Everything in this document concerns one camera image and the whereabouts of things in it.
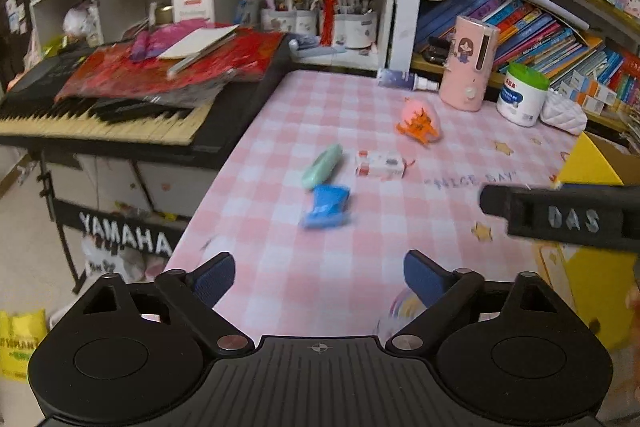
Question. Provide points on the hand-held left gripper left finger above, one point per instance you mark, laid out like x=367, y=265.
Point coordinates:
x=217, y=274

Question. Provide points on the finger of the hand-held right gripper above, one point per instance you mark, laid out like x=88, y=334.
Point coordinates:
x=494, y=202

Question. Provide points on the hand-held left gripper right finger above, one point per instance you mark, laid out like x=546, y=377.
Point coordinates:
x=422, y=272

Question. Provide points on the yellow cardboard box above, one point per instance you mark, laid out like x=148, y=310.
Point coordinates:
x=590, y=287

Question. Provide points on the blue packet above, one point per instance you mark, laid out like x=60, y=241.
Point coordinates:
x=327, y=204

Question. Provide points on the pink checkered tablecloth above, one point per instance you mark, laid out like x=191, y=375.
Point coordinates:
x=310, y=257

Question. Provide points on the white quilted pouch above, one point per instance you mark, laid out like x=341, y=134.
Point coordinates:
x=562, y=117

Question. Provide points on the white jar green lid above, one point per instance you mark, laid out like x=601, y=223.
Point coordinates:
x=517, y=102

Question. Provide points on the pink orange toy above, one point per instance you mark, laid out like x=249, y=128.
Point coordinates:
x=417, y=127

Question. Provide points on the orange white carton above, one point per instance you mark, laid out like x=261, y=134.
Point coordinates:
x=590, y=104
x=592, y=87

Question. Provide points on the small white red box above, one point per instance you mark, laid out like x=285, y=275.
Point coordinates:
x=380, y=164

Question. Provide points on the pink cylindrical device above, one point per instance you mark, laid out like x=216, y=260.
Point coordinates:
x=462, y=72

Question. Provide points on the mint green case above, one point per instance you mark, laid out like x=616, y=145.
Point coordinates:
x=322, y=167

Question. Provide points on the white blue tube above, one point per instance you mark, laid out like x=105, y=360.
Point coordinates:
x=400, y=78

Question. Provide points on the black keyboard stand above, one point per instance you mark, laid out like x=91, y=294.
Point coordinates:
x=65, y=227

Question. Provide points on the row of colourful books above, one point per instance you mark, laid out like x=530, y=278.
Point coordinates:
x=530, y=37

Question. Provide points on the black electronic keyboard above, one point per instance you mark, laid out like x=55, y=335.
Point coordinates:
x=125, y=122

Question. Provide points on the yellow plastic bag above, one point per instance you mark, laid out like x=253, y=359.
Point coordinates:
x=22, y=347

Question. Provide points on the silver pen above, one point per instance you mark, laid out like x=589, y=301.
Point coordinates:
x=185, y=63

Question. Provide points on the white pen holder cup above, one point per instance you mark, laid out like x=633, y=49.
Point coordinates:
x=277, y=21
x=356, y=32
x=306, y=23

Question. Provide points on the red paper sheets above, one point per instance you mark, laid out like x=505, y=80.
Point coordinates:
x=125, y=67

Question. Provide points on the beige notebook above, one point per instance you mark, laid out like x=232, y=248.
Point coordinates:
x=197, y=41

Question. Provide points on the magenta foil wrapper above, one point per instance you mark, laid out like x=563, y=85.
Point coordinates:
x=150, y=44

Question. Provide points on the red hanging ornament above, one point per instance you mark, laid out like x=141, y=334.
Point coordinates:
x=330, y=7

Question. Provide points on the white plastic bag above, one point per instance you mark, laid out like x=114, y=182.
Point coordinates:
x=79, y=24

